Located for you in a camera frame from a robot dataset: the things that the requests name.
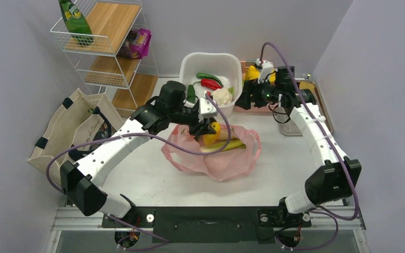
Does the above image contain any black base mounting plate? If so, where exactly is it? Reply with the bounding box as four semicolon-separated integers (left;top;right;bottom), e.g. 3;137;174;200
102;206;312;244

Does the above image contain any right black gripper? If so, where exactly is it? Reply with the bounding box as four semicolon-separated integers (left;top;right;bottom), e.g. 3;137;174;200
236;76;283;110

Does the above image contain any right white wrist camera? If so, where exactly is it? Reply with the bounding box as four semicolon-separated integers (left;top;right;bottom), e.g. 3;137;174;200
255;59;275;84

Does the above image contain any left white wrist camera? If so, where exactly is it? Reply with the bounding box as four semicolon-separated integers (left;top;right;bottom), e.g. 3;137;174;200
199;97;218;118

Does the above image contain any metal tray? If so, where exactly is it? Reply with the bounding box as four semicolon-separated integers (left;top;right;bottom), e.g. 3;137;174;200
273;78;334;136

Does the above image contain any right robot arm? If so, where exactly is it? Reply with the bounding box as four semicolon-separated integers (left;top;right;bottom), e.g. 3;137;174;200
236;64;362;226

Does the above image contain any white wire wooden shelf rack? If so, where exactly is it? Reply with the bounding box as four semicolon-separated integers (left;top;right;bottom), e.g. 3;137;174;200
50;1;159;118

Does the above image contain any pink plastic basket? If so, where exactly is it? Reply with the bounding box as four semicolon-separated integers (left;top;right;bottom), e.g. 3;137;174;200
235;61;277;114

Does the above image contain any white plastic tub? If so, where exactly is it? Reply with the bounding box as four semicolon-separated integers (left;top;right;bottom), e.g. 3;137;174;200
178;52;243;117

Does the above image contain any green glass bottle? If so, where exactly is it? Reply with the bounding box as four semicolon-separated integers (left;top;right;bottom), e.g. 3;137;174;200
59;0;94;46

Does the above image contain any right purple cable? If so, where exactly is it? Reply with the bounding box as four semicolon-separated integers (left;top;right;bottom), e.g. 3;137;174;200
260;42;360;251

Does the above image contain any beige canvas tote bag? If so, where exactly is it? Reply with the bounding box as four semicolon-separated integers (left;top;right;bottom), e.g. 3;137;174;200
28;89;124;172

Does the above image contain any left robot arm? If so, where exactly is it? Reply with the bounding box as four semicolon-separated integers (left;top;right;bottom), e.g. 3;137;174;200
60;81;219;227

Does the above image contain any pink plastic grocery bag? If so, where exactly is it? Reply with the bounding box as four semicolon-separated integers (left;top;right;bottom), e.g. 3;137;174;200
161;125;262;181

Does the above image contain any yellow food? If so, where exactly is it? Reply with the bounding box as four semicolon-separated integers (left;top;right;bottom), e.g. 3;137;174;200
243;65;276;85

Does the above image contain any purple snack packet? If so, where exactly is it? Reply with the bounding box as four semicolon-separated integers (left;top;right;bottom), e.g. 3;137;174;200
117;28;151;59

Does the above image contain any white cauliflower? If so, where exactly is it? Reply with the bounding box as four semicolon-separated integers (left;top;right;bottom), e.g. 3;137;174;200
211;88;233;106

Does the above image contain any red chili pepper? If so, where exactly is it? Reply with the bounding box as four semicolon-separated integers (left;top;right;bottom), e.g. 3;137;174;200
194;79;223;90

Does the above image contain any long green chili pepper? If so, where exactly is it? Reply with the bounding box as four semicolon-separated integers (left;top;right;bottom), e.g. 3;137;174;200
196;72;224;87

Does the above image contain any dark green cucumber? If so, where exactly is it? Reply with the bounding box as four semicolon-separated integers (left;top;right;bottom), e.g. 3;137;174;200
186;84;197;104

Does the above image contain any orange yellow mango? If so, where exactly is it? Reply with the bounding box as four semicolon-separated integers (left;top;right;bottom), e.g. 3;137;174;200
202;122;221;146

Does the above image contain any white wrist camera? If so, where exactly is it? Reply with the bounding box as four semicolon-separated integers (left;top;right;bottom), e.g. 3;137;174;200
199;97;218;118
255;59;275;84

